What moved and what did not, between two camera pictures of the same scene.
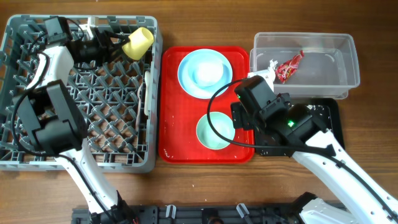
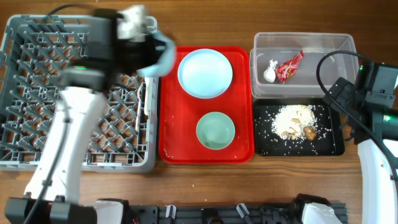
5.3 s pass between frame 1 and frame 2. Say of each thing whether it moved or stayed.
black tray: stayed
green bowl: stayed
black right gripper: moved
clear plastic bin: stayed
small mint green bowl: moved
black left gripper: moved
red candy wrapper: stayed
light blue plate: stayed
